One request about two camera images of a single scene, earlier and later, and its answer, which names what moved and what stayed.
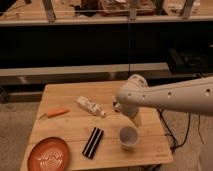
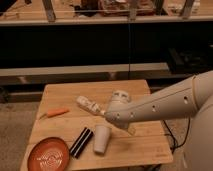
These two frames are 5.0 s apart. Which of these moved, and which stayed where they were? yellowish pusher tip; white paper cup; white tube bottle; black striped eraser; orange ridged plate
Moved: black striped eraser; white paper cup; yellowish pusher tip
Stayed: orange ridged plate; white tube bottle
